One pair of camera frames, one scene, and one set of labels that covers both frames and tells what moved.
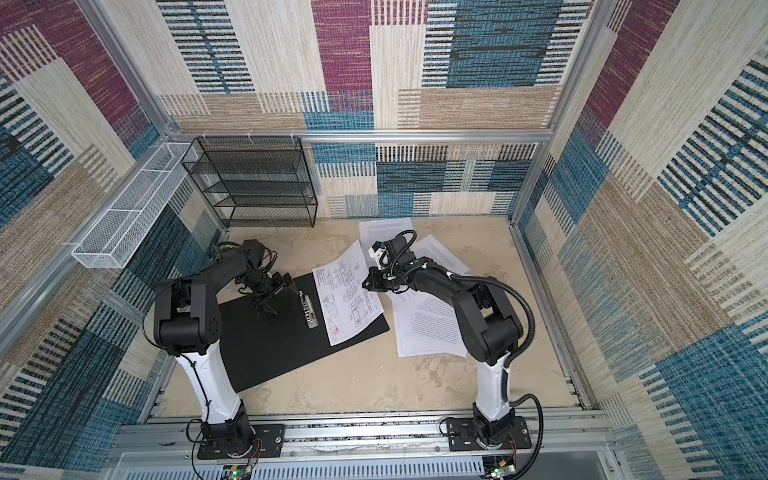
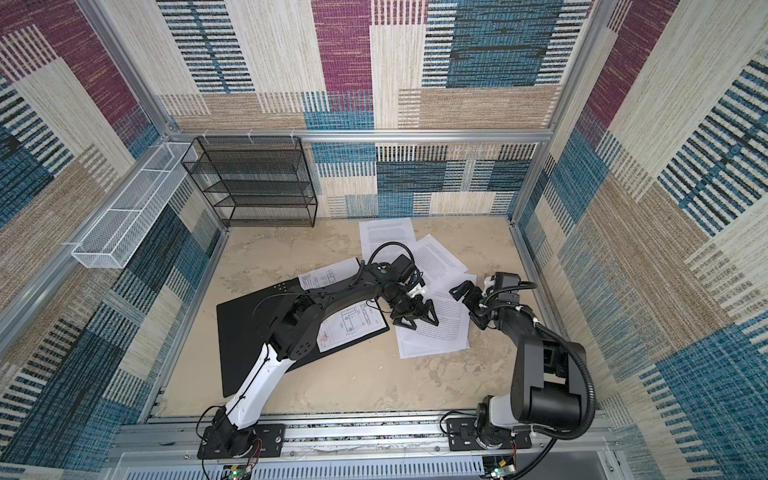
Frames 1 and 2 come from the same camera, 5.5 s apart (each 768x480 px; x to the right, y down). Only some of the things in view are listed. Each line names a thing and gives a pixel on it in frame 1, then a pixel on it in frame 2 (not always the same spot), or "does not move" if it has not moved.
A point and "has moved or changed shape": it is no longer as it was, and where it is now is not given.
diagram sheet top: x=346 y=305 has moved or changed shape
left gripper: x=280 y=281 to x=408 y=322
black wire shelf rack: x=255 y=181 does not move
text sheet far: x=380 y=231 does not move
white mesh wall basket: x=113 y=239 does not move
